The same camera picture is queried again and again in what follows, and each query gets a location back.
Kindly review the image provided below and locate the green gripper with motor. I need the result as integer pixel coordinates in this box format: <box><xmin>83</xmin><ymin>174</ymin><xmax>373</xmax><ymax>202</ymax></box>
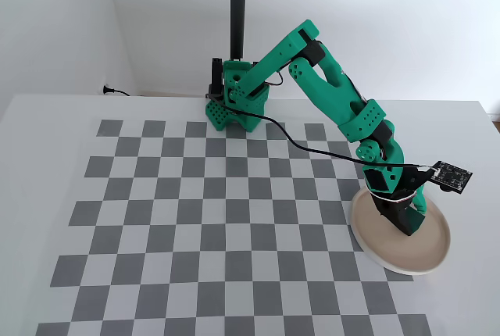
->
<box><xmin>362</xmin><ymin>163</ymin><xmax>431</xmax><ymax>238</ymax></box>

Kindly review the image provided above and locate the green perforated robot base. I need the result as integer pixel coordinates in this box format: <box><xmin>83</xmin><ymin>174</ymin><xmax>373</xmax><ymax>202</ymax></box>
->
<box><xmin>205</xmin><ymin>58</ymin><xmax>271</xmax><ymax>134</ymax></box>

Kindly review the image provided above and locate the beige round plate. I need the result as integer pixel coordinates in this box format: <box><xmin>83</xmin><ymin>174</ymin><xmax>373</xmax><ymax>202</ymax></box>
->
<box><xmin>350</xmin><ymin>185</ymin><xmax>452</xmax><ymax>276</ymax></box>

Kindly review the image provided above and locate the grey checkerboard mat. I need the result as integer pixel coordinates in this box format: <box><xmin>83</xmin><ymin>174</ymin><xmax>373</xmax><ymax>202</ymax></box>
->
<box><xmin>37</xmin><ymin>119</ymin><xmax>433</xmax><ymax>336</ymax></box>

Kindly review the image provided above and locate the black vertical pole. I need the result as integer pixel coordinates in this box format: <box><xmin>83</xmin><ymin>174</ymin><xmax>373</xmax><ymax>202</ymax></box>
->
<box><xmin>229</xmin><ymin>0</ymin><xmax>249</xmax><ymax>62</ymax></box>

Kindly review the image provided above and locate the black wrist camera board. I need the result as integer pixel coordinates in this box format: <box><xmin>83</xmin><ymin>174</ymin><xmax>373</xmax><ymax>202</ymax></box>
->
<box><xmin>427</xmin><ymin>160</ymin><xmax>474</xmax><ymax>194</ymax></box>

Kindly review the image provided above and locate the black camera cable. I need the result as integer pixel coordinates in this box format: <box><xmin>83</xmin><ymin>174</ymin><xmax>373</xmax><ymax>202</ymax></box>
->
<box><xmin>212</xmin><ymin>98</ymin><xmax>434</xmax><ymax>171</ymax></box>

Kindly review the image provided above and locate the black wall plug cable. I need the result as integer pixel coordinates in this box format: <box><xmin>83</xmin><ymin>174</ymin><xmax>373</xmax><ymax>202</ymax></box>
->
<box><xmin>102</xmin><ymin>84</ymin><xmax>132</xmax><ymax>98</ymax></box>

